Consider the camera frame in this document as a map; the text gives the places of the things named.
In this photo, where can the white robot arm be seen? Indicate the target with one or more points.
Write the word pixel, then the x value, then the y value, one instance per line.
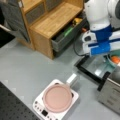
pixel 100 12

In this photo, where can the orange carrot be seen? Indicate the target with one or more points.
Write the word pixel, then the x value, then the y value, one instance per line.
pixel 115 59

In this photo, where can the wooden cabinet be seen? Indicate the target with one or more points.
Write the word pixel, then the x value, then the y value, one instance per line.
pixel 35 22

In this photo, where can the white induction cooker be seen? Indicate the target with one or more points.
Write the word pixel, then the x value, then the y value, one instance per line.
pixel 44 113

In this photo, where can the silver toaster oven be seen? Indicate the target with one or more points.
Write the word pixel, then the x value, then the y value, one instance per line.
pixel 109 92

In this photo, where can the teal bowl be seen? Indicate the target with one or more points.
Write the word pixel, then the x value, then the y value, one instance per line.
pixel 110 61

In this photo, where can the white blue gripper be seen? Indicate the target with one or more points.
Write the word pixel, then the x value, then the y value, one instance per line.
pixel 101 41

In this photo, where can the grey open drawer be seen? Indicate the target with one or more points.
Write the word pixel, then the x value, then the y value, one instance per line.
pixel 59 42

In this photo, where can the green item in drawer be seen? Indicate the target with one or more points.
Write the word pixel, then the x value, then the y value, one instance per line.
pixel 67 31

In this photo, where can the pink frying pan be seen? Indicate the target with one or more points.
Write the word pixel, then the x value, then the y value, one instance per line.
pixel 58 97

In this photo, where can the yellow item in drawer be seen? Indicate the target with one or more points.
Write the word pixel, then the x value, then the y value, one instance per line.
pixel 76 21

